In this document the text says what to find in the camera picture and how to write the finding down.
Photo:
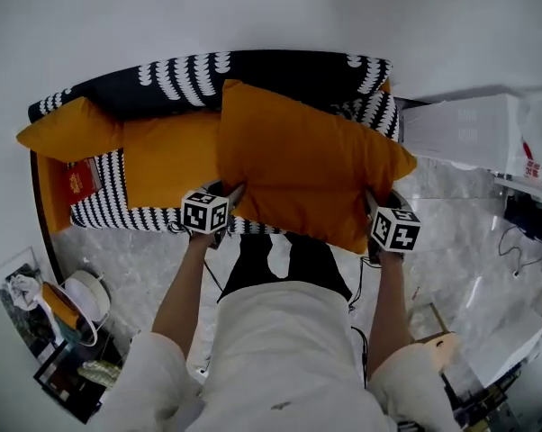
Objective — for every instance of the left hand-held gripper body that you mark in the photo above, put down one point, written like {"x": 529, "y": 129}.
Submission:
{"x": 205, "y": 214}

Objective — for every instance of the person's white top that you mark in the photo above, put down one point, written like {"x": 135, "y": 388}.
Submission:
{"x": 280, "y": 358}

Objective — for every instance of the red book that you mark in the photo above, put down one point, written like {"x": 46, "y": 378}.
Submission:
{"x": 81, "y": 180}

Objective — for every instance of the black tray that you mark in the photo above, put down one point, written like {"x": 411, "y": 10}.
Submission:
{"x": 73, "y": 376}

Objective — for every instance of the orange seat cushion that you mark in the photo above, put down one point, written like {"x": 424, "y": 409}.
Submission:
{"x": 169, "y": 160}

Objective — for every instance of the white paper bag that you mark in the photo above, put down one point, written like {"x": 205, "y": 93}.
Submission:
{"x": 507, "y": 347}

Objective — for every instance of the framed flower picture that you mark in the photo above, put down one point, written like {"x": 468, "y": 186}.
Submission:
{"x": 21, "y": 302}

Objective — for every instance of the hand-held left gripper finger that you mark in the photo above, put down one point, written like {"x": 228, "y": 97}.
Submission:
{"x": 236, "y": 195}

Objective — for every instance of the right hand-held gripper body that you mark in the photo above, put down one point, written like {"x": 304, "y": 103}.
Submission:
{"x": 394, "y": 232}

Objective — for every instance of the black white patterned seat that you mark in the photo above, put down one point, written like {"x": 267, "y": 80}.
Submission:
{"x": 181, "y": 83}

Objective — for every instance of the person's right forearm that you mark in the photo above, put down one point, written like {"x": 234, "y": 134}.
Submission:
{"x": 388, "y": 308}

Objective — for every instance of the small orange pillow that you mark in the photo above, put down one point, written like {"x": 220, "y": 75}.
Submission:
{"x": 70, "y": 131}

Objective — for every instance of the large orange pillow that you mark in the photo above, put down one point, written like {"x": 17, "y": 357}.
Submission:
{"x": 307, "y": 160}

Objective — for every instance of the person's black trousers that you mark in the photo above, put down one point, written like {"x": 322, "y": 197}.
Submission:
{"x": 316, "y": 263}

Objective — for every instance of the person's left forearm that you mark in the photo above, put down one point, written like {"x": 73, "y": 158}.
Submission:
{"x": 187, "y": 286}

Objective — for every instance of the white vented box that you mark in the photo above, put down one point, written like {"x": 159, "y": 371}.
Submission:
{"x": 460, "y": 128}

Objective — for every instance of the clear plastic bag red print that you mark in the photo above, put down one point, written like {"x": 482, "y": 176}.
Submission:
{"x": 539, "y": 142}

